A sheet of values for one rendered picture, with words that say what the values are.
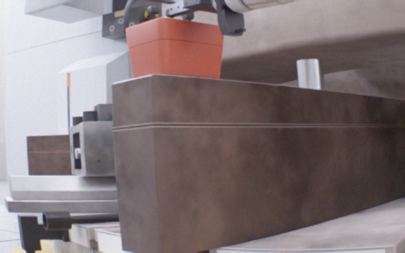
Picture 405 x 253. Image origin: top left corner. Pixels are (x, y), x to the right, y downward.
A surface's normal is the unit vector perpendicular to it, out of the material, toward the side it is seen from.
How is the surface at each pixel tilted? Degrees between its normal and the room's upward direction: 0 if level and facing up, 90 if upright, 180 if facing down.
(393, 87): 90
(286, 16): 90
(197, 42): 98
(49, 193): 90
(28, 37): 90
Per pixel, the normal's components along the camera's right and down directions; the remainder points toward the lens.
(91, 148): 0.36, -0.07
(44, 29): -0.45, -0.04
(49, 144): -0.03, -0.06
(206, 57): 0.69, 0.04
